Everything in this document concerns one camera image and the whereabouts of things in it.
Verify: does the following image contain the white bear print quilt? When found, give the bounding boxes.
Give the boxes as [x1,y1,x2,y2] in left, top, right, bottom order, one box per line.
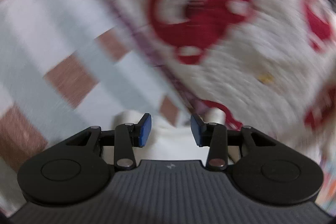
[108,0,335,174]

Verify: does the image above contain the cream fleece zip jacket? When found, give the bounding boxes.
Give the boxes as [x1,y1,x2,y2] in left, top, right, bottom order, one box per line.
[102,108,240,164]

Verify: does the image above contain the checkered grey pink blanket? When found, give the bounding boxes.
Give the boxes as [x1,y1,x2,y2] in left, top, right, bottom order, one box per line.
[1,0,188,215]

